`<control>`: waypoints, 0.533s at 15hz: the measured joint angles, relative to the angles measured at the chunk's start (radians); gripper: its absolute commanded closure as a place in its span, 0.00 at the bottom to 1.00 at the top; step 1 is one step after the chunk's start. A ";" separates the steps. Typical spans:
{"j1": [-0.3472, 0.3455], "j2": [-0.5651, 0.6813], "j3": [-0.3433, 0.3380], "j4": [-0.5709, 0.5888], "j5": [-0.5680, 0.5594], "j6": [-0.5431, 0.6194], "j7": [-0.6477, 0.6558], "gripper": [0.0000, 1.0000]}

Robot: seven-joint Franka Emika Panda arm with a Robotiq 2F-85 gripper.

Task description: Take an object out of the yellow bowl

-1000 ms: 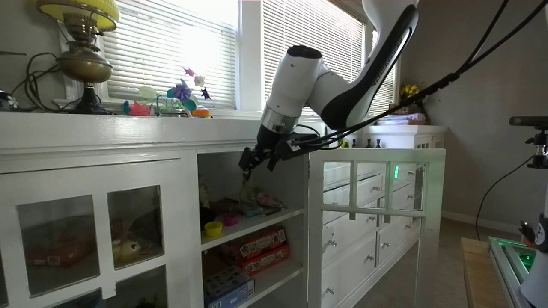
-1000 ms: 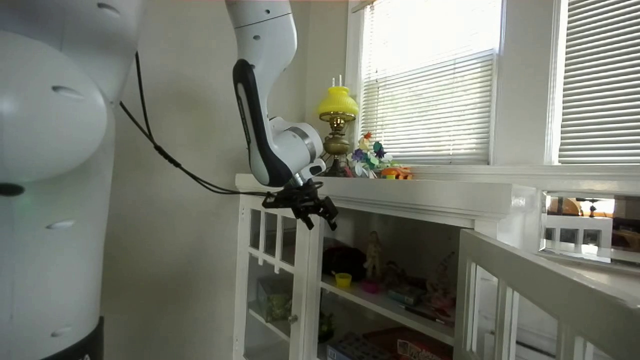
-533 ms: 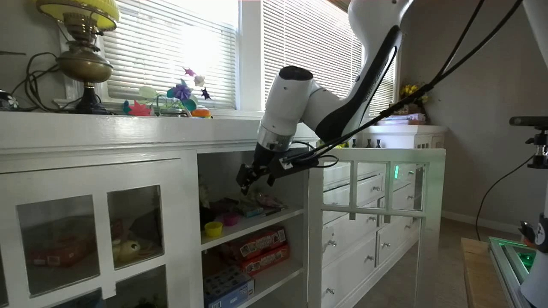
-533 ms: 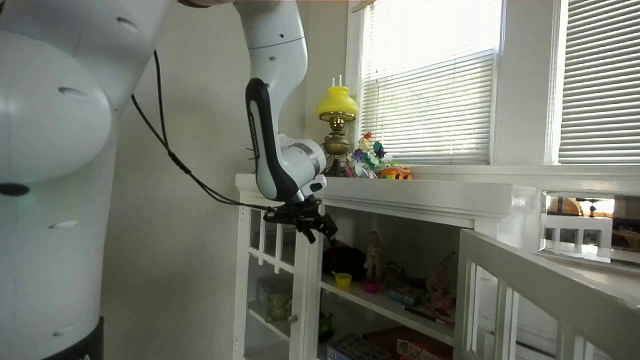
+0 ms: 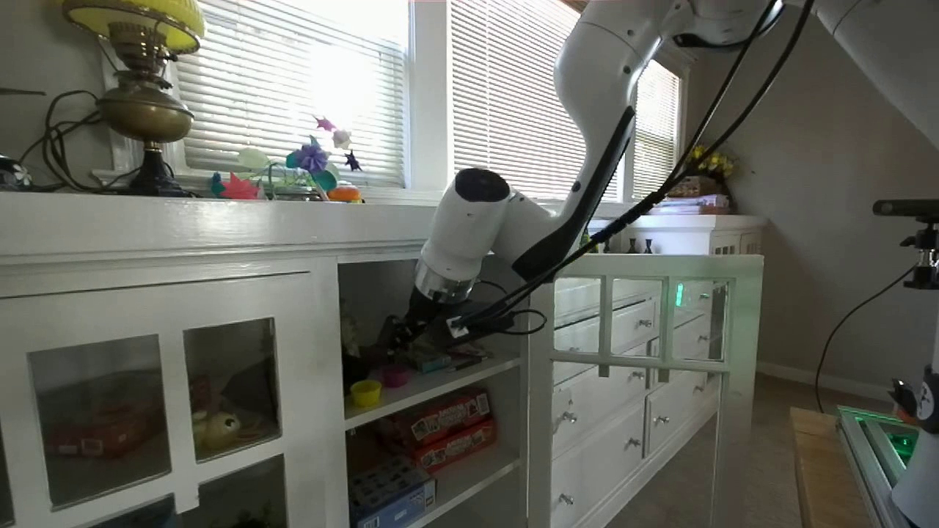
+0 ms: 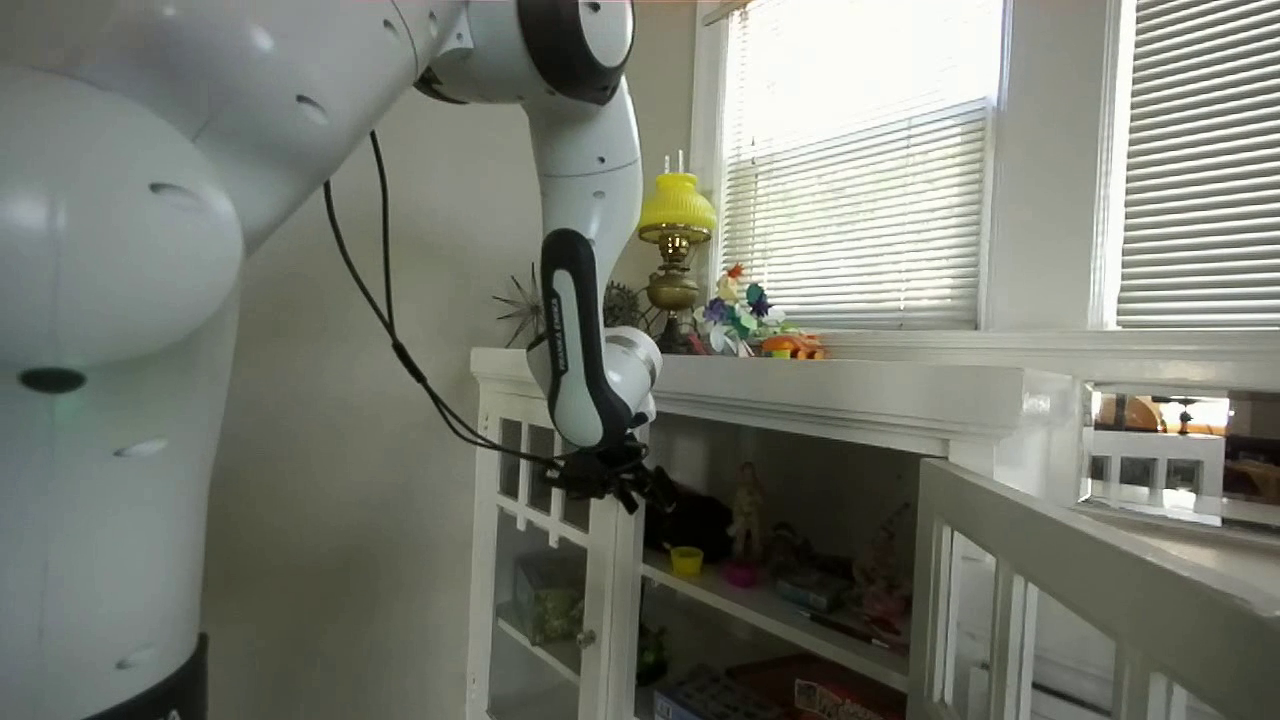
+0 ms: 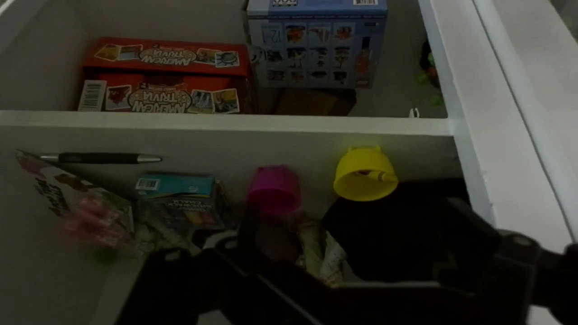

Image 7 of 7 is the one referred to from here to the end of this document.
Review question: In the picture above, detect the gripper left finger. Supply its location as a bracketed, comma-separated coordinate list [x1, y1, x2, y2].
[115, 216, 326, 325]

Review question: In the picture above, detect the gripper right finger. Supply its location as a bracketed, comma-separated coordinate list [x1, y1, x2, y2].
[436, 198, 578, 325]

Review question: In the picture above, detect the yellow bowl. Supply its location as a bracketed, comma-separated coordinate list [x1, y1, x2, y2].
[333, 145, 399, 202]

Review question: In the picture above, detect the teal chalk box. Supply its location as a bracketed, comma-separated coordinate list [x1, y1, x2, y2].
[135, 174, 227, 232]

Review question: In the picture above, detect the black cloth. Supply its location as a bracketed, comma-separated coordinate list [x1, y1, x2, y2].
[322, 182, 470, 283]

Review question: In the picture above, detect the pink plastic cup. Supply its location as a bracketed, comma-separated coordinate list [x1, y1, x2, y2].
[246, 165, 302, 215]

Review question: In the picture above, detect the pale snack packet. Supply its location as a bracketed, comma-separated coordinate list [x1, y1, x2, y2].
[296, 220, 358, 288]

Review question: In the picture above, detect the red printed clear packet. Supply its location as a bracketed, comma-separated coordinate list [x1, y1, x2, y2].
[14, 150, 136, 254]

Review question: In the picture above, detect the black and silver pen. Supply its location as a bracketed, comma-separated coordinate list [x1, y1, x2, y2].
[40, 153, 163, 165]

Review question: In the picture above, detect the yellow marker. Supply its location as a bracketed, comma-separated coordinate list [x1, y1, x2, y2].
[356, 170, 396, 182]

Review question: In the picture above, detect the white shelf unit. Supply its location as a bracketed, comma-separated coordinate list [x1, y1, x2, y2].
[0, 0, 578, 325]

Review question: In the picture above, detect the red trivia game box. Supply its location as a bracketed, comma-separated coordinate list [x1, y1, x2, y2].
[77, 37, 254, 114]

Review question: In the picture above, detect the brown cardboard box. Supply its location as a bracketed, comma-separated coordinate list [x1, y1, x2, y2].
[271, 88, 358, 117]

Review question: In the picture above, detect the blue toy figure box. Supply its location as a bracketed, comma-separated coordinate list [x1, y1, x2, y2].
[244, 0, 389, 90]

